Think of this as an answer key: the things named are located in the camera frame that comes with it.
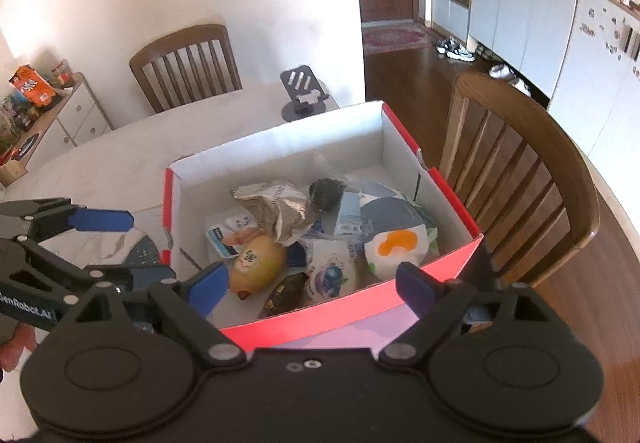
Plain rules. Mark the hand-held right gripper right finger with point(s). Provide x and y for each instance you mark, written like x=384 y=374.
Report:
x=411 y=288

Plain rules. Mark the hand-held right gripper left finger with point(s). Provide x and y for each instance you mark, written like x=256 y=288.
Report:
x=212 y=285

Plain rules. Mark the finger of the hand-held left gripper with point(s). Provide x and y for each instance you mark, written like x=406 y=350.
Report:
x=100 y=220
x=135 y=275

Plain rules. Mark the white plastic bag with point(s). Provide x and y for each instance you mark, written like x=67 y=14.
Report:
x=395 y=258

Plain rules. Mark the orange print jelly cup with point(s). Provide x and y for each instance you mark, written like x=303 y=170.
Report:
x=220 y=243

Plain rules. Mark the black snack bar packet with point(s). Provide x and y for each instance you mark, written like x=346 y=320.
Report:
x=285 y=290

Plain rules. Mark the blueberry print bread packet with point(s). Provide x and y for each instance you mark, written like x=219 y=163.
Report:
x=327 y=273

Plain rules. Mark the red cardboard box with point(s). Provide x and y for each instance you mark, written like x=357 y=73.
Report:
x=300 y=325

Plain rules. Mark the silver foil snack packet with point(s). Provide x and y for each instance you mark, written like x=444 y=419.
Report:
x=280 y=213

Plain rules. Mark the dark cookie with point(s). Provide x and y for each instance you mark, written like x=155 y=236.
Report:
x=325 y=193

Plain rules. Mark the white marble pattern desktop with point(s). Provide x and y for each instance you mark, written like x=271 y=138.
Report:
x=100 y=158

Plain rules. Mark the person's left hand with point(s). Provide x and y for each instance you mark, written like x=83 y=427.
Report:
x=22 y=343

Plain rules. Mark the yellow pear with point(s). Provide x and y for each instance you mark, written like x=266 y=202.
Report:
x=255 y=268

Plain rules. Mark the light blue small carton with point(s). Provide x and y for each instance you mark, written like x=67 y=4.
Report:
x=350 y=218

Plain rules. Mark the blue round plate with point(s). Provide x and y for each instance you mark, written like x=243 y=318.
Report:
x=27 y=147

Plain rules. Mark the white drawer cabinet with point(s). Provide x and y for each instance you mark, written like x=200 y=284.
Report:
x=75 y=118

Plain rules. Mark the orange snack bag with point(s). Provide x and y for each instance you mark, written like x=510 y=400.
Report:
x=32 y=85

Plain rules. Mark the red label jar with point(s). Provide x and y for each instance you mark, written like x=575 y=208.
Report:
x=62 y=73

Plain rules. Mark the wooden chair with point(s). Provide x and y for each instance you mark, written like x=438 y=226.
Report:
x=550 y=173
x=185 y=63

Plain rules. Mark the black phone stand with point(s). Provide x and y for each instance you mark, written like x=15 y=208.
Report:
x=302 y=95

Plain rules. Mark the white shoes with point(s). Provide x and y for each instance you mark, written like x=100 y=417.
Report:
x=510 y=78

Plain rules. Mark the black white sneakers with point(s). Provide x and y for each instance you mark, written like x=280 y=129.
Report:
x=456 y=49

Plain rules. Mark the patterned red rug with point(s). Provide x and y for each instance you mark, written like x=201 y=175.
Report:
x=395 y=38

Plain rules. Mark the white cabinet with stickers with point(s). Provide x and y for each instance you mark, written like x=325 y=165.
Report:
x=600 y=73

